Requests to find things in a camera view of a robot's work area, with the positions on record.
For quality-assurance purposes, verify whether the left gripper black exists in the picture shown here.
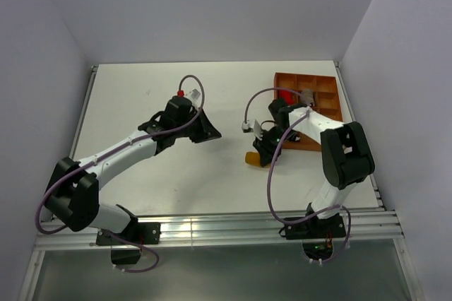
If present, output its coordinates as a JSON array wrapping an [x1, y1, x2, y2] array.
[[174, 107, 221, 144]]

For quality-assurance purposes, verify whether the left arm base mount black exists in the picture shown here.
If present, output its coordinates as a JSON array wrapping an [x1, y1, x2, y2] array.
[[95, 222, 161, 272]]

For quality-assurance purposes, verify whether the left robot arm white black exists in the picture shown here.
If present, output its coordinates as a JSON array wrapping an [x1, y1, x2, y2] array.
[[40, 96, 222, 244]]

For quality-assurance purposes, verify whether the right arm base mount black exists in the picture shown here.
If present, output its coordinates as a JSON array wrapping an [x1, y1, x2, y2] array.
[[278, 214, 347, 261]]

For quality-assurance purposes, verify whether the red rolled sock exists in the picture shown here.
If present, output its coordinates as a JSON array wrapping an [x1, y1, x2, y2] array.
[[278, 90, 297, 105]]

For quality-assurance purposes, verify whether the mustard yellow sock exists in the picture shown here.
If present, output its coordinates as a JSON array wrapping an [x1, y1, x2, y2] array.
[[244, 151, 272, 168]]

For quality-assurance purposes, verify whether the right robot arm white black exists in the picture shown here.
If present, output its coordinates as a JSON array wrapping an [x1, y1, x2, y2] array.
[[242, 99, 375, 237]]

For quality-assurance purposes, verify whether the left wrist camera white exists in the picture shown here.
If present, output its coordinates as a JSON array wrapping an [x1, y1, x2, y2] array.
[[177, 89, 202, 105]]

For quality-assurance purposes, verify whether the orange compartment tray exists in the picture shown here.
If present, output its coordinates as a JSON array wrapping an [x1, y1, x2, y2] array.
[[273, 72, 343, 152]]

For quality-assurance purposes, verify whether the brown grey rolled sock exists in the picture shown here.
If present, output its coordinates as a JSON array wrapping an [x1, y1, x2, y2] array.
[[300, 88, 315, 107]]

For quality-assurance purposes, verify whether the aluminium front rail frame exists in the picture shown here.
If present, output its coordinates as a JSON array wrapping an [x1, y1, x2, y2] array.
[[18, 208, 424, 300]]

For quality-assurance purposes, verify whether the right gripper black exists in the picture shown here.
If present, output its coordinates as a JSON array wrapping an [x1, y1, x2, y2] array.
[[254, 126, 297, 167]]

